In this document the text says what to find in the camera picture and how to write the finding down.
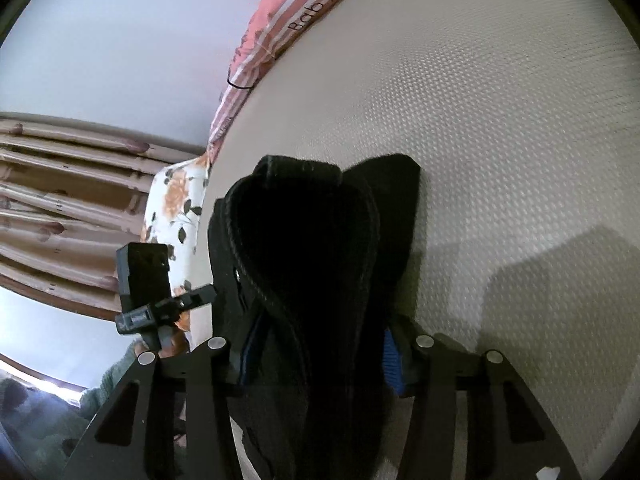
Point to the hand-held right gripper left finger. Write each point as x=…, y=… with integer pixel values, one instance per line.
x=244, y=366

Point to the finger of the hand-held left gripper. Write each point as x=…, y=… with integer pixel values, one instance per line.
x=200, y=296

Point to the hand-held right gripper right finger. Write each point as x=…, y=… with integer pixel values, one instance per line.
x=392, y=366

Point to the black pants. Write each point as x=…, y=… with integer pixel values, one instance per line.
x=310, y=260

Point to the person's left forearm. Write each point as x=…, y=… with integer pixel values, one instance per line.
x=112, y=375

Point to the person's left hand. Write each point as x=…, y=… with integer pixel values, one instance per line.
x=175, y=344

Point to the white floral pillow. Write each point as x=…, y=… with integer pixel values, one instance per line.
x=175, y=200

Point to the beige textured bed mattress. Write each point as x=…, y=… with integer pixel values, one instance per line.
x=500, y=135

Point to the pink tree-print blanket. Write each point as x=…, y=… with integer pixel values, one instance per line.
x=270, y=25

